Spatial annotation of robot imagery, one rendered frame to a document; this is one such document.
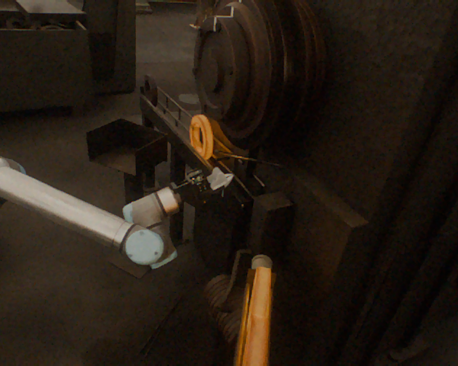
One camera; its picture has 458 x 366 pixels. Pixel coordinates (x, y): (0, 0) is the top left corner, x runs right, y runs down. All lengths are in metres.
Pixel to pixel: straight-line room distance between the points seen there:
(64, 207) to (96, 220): 0.10
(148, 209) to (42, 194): 0.29
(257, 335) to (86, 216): 0.56
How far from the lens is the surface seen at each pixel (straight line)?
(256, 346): 0.73
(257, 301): 0.84
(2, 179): 1.18
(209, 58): 1.06
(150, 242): 0.99
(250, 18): 1.00
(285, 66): 0.91
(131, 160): 1.63
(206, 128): 1.45
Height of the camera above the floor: 1.40
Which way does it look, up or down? 33 degrees down
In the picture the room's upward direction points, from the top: 7 degrees clockwise
